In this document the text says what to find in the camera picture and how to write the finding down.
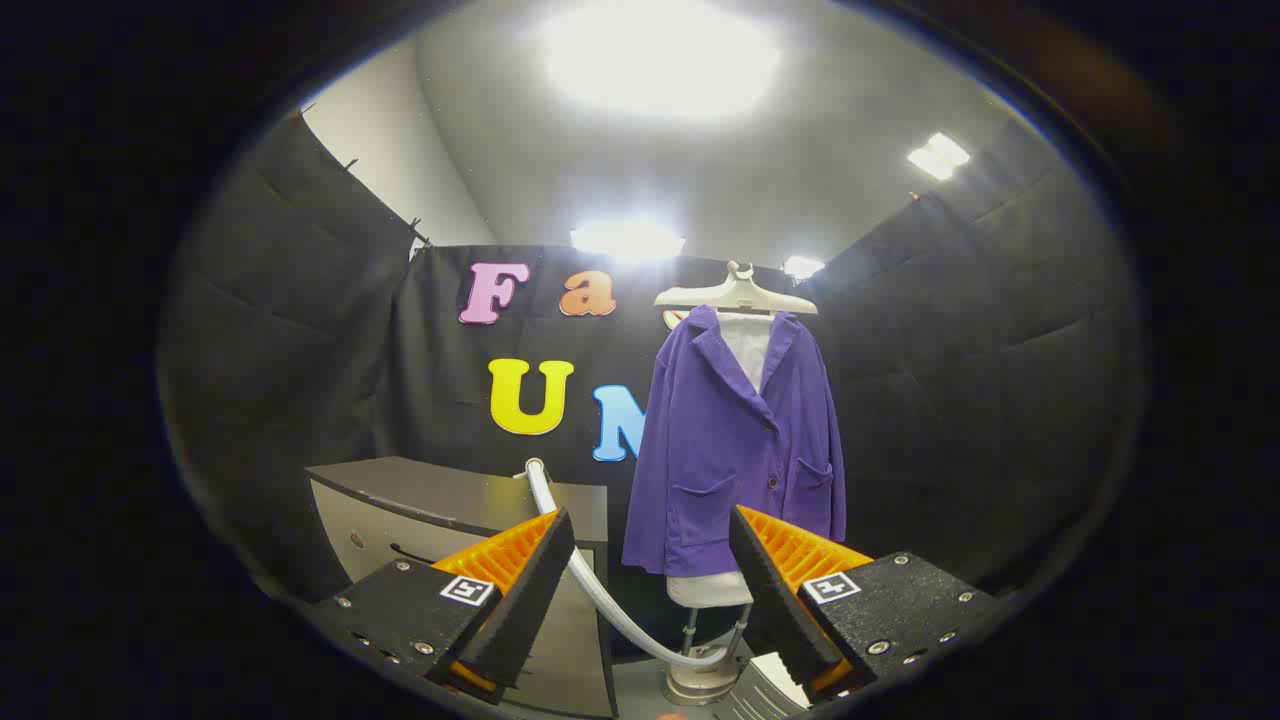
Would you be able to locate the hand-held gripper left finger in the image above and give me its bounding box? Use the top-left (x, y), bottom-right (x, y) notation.
top-left (310, 507), bottom-right (578, 706)

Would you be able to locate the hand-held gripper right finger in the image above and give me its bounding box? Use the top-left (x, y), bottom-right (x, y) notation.
top-left (727, 504), bottom-right (1002, 701)

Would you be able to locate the white garment steamer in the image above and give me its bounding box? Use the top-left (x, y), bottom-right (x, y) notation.
top-left (515, 457), bottom-right (737, 669)

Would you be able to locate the purple corduroy jacket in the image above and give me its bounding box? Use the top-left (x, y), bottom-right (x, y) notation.
top-left (622, 305), bottom-right (848, 579)

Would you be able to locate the white clothes hanger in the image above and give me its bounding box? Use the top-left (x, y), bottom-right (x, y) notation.
top-left (654, 261), bottom-right (819, 317)

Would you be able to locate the white flat board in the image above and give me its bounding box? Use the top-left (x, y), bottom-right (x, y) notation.
top-left (742, 652), bottom-right (813, 713)

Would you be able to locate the metal mannequin stand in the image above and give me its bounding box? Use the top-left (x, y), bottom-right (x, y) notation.
top-left (662, 603), bottom-right (753, 707)

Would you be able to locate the grey cabinet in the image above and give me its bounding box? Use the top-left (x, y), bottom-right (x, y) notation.
top-left (304, 456), bottom-right (618, 720)

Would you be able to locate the white mannequin torso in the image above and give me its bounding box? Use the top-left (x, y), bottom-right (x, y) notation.
top-left (666, 311), bottom-right (778, 610)

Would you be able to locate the black backdrop cloth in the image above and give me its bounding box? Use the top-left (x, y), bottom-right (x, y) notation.
top-left (158, 108), bottom-right (1143, 603)

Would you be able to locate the large ceiling light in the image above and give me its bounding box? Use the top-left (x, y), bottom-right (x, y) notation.
top-left (543, 0), bottom-right (783, 123)

